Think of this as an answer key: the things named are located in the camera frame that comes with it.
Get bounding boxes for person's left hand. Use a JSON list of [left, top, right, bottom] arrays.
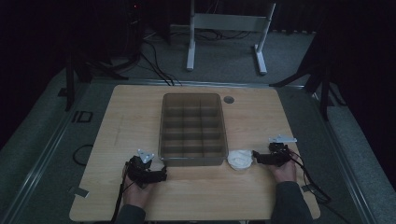
[[122, 161, 157, 210]]

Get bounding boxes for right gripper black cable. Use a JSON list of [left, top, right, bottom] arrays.
[[288, 148, 353, 224]]

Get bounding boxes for person's right hand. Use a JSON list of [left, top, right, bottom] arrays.
[[268, 155, 298, 184]]

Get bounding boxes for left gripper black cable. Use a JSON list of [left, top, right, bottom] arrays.
[[109, 161, 131, 224]]

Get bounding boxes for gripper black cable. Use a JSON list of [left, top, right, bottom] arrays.
[[288, 148, 353, 224], [109, 161, 131, 224]]

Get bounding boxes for white desk frame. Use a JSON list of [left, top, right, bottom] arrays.
[[185, 0, 277, 77]]

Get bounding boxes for black floor cables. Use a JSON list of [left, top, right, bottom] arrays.
[[135, 29, 252, 87]]

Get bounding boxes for black stand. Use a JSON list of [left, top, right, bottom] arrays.
[[64, 46, 129, 112], [268, 31, 347, 122]]

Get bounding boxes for clear divided storage box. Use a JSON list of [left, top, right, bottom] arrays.
[[157, 92, 230, 168]]

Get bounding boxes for white round container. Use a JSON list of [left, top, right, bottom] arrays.
[[226, 149, 254, 172]]

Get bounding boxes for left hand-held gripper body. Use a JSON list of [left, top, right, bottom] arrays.
[[125, 148, 160, 189]]

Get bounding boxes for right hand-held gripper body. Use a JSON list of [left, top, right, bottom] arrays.
[[268, 133, 298, 167]]

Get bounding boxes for black floor cable loop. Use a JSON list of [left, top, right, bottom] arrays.
[[72, 143, 95, 167]]

